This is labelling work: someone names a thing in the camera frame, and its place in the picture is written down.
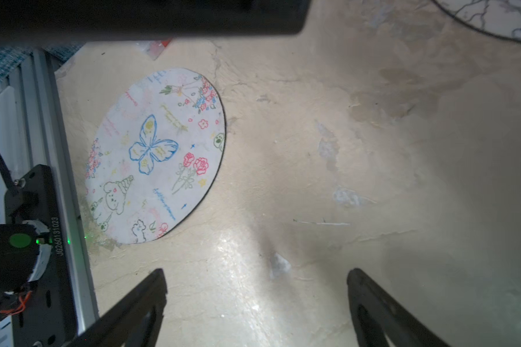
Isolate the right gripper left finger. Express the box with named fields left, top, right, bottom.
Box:
left=69, top=268, right=168, bottom=346

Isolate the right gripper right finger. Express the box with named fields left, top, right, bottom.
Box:
left=347, top=268, right=447, bottom=346

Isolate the white butterfly coaster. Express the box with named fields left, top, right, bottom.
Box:
left=85, top=69, right=226, bottom=244

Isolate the green white cabbage coaster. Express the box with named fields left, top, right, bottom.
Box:
left=435, top=0, right=521, bottom=43

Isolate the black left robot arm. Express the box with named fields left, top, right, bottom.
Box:
left=0, top=0, right=311, bottom=45

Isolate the small clear plastic box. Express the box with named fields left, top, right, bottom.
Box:
left=135, top=38, right=172, bottom=61

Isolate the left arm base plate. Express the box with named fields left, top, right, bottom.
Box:
left=4, top=164, right=78, bottom=346

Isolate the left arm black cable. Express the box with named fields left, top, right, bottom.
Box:
left=0, top=139, right=18, bottom=192

